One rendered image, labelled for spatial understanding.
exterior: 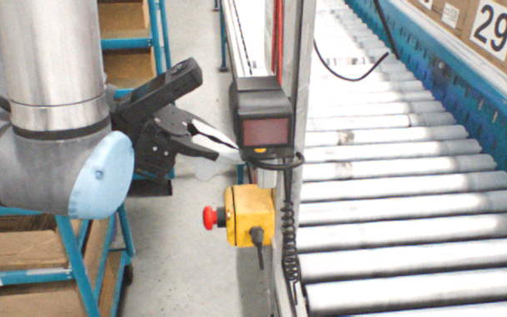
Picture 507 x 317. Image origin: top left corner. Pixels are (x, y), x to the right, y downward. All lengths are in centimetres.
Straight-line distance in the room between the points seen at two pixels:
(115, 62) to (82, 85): 148
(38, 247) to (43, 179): 66
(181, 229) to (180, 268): 22
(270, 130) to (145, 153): 19
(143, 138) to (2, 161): 18
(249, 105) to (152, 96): 14
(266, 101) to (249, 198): 24
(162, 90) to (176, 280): 124
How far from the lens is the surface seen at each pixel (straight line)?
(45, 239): 108
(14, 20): 42
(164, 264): 180
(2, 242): 112
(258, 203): 68
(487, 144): 121
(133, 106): 58
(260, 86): 52
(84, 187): 44
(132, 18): 183
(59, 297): 123
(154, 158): 61
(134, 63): 190
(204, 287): 171
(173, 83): 56
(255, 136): 47
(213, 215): 70
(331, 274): 78
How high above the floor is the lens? 131
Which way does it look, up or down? 35 degrees down
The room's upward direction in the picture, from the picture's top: straight up
